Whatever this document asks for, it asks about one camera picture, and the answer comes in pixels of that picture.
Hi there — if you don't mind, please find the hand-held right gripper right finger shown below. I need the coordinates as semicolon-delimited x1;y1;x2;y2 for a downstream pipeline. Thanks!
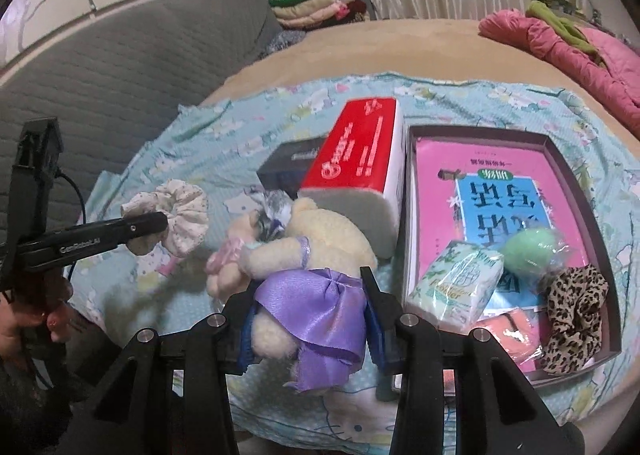
360;266;586;455

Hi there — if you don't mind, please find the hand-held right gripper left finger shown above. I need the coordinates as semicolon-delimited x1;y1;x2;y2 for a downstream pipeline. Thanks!
70;285;259;455

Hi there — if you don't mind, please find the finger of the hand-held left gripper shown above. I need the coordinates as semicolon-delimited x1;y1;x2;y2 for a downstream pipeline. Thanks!
120;211;170;241

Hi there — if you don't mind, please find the white floral scrunchie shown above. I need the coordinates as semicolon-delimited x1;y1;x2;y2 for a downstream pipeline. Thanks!
121;178;210;257

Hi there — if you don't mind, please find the green printed tissue pack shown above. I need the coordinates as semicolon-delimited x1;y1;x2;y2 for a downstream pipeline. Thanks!
404;239;505;336

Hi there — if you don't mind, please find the pink face mask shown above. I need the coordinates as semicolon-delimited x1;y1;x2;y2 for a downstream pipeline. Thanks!
475;310;551;373

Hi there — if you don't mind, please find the green ball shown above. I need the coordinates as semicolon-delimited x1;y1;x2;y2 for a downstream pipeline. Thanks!
500;227;571;281

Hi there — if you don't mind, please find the leopard print scrunchie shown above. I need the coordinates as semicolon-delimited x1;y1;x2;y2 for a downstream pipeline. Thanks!
540;265;610;376

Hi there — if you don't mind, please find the dark shallow tray box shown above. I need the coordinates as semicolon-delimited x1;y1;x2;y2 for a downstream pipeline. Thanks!
400;124;623;388

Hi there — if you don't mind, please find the person's left hand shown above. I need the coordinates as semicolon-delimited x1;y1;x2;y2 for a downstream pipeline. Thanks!
0;279;76;372

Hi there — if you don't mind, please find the cat printed blue blanket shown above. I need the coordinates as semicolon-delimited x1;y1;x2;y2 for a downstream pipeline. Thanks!
67;72;640;455

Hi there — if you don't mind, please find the grey quilted headboard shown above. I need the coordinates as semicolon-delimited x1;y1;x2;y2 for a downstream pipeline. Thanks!
0;0;283;216

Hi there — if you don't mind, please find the dark cardboard box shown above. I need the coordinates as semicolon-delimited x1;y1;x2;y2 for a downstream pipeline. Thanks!
256;138;328;201

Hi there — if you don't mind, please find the pink book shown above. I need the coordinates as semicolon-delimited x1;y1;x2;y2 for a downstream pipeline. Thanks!
412;138;588;311

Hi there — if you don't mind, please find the red tissue pack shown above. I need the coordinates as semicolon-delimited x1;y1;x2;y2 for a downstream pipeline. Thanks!
297;98;406;260

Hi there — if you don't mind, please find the dark patterned cloth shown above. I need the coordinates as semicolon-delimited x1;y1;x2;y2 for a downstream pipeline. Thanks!
257;28;306;56

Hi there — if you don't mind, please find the stack of folded clothes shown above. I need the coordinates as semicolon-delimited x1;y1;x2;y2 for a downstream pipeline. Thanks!
267;0;373;31

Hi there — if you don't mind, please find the beige bed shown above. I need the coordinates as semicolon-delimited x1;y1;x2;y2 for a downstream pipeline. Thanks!
200;18;640;161

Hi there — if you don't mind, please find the pink quilt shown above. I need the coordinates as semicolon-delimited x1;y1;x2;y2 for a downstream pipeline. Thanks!
477;8;640;123

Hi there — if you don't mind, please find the green garment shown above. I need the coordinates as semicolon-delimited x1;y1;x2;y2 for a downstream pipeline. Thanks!
525;0;598;58

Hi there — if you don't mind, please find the black cable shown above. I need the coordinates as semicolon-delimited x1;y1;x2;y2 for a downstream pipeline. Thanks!
55;170;86;281

